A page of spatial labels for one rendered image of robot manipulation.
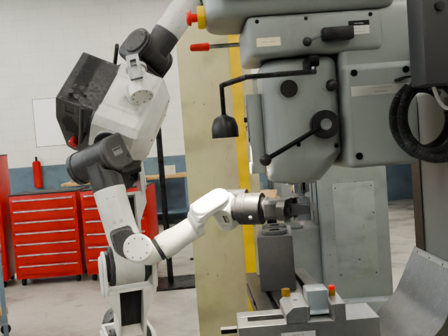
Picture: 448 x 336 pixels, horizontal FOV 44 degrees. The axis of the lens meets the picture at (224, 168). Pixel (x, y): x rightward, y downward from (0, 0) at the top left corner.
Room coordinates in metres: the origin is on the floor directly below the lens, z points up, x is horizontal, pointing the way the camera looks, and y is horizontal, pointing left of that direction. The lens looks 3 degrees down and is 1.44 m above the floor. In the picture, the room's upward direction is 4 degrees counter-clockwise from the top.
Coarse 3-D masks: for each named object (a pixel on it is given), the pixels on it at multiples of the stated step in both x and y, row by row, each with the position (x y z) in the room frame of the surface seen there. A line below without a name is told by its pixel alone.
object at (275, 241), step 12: (264, 228) 1.98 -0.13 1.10; (276, 228) 1.93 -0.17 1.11; (288, 228) 1.99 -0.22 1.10; (264, 240) 1.85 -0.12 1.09; (276, 240) 1.85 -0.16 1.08; (288, 240) 1.84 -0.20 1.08; (264, 252) 1.85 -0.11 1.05; (276, 252) 1.85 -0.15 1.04; (288, 252) 1.84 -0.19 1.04; (264, 264) 1.85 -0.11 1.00; (276, 264) 1.85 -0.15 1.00; (288, 264) 1.84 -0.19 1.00; (264, 276) 1.85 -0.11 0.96; (276, 276) 1.85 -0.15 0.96; (288, 276) 1.84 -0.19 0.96; (264, 288) 1.85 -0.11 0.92; (276, 288) 1.85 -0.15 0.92
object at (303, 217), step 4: (308, 200) 1.46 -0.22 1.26; (304, 204) 1.46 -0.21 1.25; (308, 204) 1.46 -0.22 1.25; (296, 216) 1.46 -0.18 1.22; (300, 216) 1.46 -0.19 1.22; (304, 216) 1.46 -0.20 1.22; (308, 216) 1.46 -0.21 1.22; (296, 220) 1.47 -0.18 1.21; (300, 220) 1.46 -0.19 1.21; (304, 220) 1.46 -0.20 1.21; (308, 220) 1.46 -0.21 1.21
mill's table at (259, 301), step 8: (256, 272) 2.13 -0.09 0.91; (296, 272) 2.08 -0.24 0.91; (304, 272) 2.07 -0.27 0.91; (248, 280) 2.03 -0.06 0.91; (256, 280) 2.01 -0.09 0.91; (296, 280) 1.97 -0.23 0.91; (304, 280) 1.96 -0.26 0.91; (312, 280) 1.95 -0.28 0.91; (248, 288) 2.06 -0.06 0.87; (256, 288) 1.90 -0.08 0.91; (296, 288) 1.86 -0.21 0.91; (256, 296) 1.81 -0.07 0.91; (264, 296) 1.80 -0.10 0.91; (272, 296) 1.82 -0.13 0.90; (280, 296) 1.78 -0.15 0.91; (256, 304) 1.78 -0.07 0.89; (264, 304) 1.71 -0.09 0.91; (272, 304) 1.78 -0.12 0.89
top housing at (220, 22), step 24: (216, 0) 1.35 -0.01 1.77; (240, 0) 1.34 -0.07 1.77; (264, 0) 1.35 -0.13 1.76; (288, 0) 1.35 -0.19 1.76; (312, 0) 1.35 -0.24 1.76; (336, 0) 1.36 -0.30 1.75; (360, 0) 1.36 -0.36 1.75; (384, 0) 1.36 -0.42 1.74; (216, 24) 1.42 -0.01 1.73; (240, 24) 1.44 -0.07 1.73
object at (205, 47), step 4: (192, 44) 1.56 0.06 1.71; (196, 44) 1.56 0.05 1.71; (200, 44) 1.56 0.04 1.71; (204, 44) 1.56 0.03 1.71; (208, 44) 1.56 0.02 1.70; (216, 44) 1.57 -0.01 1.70; (220, 44) 1.57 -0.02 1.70; (224, 44) 1.57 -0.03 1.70; (228, 44) 1.57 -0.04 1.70; (232, 44) 1.57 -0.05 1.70; (236, 44) 1.57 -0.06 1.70; (192, 48) 1.56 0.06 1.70; (196, 48) 1.56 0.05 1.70; (200, 48) 1.56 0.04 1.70; (204, 48) 1.56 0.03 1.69; (208, 48) 1.56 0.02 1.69; (212, 48) 1.57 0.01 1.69; (216, 48) 1.57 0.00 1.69
